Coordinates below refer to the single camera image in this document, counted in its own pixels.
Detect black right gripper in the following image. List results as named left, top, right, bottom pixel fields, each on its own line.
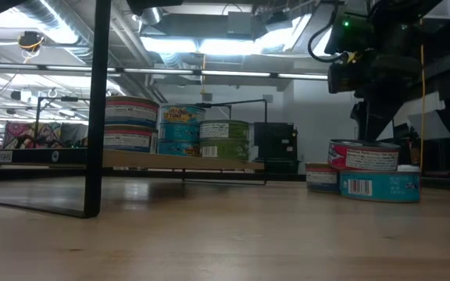
left=350, top=50, right=425, bottom=143

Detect wooden shelf black metal legs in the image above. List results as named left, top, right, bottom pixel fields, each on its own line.
left=0, top=0, right=268, bottom=219

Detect grey angled panel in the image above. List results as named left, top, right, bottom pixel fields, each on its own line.
left=406, top=110, right=450, bottom=141

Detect long ceiling light strip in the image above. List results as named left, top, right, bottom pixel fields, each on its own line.
left=0, top=62, right=330, bottom=81

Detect ceiling light panel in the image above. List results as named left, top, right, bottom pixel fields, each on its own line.
left=141, top=37, right=288, bottom=55

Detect grey ceiling box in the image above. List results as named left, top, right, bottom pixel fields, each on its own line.
left=227, top=11, right=253, bottom=39

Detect black cabinet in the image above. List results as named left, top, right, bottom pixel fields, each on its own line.
left=252, top=121, right=299, bottom=175

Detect thin black stand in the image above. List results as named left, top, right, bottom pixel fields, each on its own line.
left=33, top=95, right=91, bottom=149

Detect colourful patterned cloth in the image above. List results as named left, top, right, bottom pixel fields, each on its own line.
left=2, top=121, right=62, bottom=150

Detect round silver duct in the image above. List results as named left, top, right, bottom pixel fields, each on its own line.
left=133, top=3, right=163, bottom=25

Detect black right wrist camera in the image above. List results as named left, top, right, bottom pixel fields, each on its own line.
left=327, top=61, right=366, bottom=94

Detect large ribbed silver duct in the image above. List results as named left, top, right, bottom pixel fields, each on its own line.
left=13, top=0, right=93, bottom=46

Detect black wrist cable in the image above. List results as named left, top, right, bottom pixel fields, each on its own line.
left=306, top=2, right=352, bottom=64

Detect black yellow cord reel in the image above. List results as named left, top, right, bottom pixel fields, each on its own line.
left=16, top=30, right=45, bottom=63

